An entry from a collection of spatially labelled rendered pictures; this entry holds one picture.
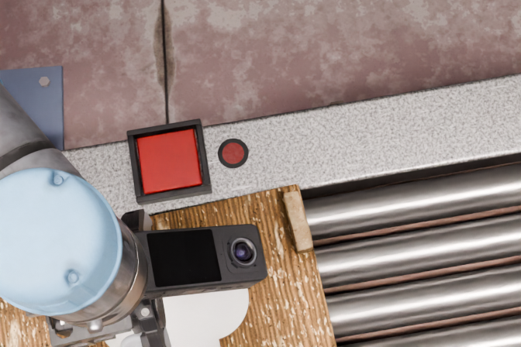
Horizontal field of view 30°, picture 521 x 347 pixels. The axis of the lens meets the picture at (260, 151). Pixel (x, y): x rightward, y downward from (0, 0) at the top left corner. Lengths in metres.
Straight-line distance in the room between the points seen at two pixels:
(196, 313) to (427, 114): 0.31
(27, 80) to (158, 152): 1.08
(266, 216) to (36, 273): 0.47
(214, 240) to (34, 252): 0.23
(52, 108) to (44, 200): 1.49
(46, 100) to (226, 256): 1.33
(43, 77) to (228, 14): 0.40
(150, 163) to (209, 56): 1.04
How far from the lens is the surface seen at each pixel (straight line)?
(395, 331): 1.01
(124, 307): 0.64
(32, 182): 0.53
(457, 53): 2.03
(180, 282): 0.70
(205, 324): 0.94
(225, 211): 0.96
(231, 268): 0.72
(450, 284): 0.98
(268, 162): 0.99
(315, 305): 0.95
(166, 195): 0.97
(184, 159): 0.98
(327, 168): 0.99
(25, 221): 0.53
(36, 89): 2.04
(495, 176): 1.01
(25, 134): 0.58
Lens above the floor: 1.88
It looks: 75 degrees down
